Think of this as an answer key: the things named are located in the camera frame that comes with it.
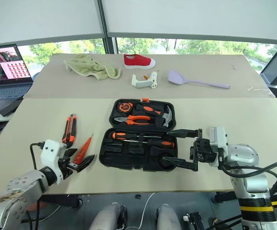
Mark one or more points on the orange black utility knife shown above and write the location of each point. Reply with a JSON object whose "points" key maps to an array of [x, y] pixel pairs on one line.
{"points": [[66, 130], [72, 131]]}

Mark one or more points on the open grey laptop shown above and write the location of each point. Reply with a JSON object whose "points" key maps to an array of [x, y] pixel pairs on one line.
{"points": [[4, 67]]}

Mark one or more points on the orange black tape measure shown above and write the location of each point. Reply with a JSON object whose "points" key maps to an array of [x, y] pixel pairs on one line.
{"points": [[126, 107]]}

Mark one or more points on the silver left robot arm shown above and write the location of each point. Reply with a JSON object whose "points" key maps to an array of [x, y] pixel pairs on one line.
{"points": [[21, 187]]}

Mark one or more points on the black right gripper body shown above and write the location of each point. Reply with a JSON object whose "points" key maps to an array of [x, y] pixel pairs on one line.
{"points": [[203, 151]]}

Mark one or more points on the red voltage tester pen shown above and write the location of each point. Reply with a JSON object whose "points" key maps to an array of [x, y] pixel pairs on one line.
{"points": [[83, 149]]}

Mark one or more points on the white plastic bracket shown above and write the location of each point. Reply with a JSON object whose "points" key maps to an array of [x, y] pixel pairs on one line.
{"points": [[143, 82]]}

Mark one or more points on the dark window pillar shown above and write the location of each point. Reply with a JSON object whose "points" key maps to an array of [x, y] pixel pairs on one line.
{"points": [[111, 45]]}

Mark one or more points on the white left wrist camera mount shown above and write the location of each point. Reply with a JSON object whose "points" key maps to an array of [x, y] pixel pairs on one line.
{"points": [[51, 151]]}

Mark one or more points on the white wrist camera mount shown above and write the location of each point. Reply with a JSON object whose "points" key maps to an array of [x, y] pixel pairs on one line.
{"points": [[51, 151], [217, 137]]}

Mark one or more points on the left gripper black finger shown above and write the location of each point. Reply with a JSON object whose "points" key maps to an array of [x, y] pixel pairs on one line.
{"points": [[70, 153], [85, 163]]}

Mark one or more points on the black plastic tool case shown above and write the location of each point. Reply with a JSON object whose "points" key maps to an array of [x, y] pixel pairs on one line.
{"points": [[138, 153]]}

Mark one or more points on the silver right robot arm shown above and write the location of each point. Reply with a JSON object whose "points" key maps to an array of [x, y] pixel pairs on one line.
{"points": [[244, 153]]}

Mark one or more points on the red canvas shoe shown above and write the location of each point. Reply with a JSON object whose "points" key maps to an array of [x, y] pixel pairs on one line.
{"points": [[138, 61]]}

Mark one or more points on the black flat box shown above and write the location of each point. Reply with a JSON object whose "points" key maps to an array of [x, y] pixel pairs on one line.
{"points": [[10, 108]]}

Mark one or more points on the white roller blind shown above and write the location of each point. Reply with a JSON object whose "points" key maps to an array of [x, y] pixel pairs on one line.
{"points": [[196, 16], [42, 16]]}

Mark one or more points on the green towel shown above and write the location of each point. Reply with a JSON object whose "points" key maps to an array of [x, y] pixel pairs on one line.
{"points": [[88, 65]]}

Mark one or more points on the dark window frame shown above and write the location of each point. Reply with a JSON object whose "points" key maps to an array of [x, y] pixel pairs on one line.
{"points": [[276, 64]]}

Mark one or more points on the purple silicone spatula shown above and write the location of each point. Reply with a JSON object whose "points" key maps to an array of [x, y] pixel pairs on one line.
{"points": [[176, 77]]}

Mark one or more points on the black device with white plug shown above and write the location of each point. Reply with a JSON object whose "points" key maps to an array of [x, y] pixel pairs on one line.
{"points": [[194, 220]]}

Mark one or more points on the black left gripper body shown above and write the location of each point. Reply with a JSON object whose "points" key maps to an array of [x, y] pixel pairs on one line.
{"points": [[65, 166]]}

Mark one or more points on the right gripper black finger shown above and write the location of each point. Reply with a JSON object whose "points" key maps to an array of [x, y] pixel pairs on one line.
{"points": [[181, 163], [184, 133]]}

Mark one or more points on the silver rounded shape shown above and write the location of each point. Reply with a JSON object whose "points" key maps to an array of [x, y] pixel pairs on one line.
{"points": [[109, 215], [167, 216]]}

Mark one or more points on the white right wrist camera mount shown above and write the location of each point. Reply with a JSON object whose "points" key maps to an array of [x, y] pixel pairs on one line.
{"points": [[217, 137]]}

